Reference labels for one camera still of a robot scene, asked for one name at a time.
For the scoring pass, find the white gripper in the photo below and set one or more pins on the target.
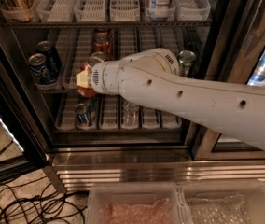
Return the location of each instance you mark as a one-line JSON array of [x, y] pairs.
[[99, 77]]

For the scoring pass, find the red coke can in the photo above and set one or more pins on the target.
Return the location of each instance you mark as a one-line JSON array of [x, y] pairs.
[[88, 65], [101, 43], [106, 31]]

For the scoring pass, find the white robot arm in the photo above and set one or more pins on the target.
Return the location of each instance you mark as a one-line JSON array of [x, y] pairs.
[[148, 79]]

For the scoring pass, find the rear blue can bottom shelf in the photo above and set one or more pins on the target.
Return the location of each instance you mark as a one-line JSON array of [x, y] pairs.
[[91, 106]]

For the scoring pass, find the front blue pepsi can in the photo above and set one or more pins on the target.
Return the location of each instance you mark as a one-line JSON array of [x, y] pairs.
[[39, 66]]

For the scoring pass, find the blue pepsi can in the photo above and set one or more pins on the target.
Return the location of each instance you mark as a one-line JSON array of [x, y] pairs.
[[39, 66], [49, 50]]

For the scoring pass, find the rear blue pepsi can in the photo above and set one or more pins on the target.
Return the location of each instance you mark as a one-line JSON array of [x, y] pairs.
[[49, 50]]

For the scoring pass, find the stainless steel fridge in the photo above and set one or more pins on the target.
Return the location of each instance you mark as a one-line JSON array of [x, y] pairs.
[[227, 37]]

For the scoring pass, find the open fridge door left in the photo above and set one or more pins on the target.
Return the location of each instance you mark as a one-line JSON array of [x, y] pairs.
[[18, 155]]

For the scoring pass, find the yellow tall can top shelf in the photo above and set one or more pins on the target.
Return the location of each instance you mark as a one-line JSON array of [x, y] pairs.
[[17, 10]]

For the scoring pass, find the white blue can top shelf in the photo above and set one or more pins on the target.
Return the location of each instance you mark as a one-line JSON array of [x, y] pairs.
[[158, 10]]

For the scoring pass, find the green soda can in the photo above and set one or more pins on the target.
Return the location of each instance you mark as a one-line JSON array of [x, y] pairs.
[[186, 61]]

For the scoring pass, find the silver blue can behind glass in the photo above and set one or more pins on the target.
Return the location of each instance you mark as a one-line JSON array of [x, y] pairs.
[[258, 76]]

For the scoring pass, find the clear water bottle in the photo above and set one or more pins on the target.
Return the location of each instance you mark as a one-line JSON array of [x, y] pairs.
[[130, 115]]

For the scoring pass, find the left clear plastic bin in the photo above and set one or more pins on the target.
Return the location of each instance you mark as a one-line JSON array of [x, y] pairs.
[[135, 203]]

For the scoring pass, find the clear plastic bin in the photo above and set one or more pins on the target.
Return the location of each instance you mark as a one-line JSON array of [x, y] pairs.
[[135, 203], [226, 202]]

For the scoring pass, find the right clear plastic bin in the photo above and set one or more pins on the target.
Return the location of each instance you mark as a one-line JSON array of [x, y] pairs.
[[226, 202]]

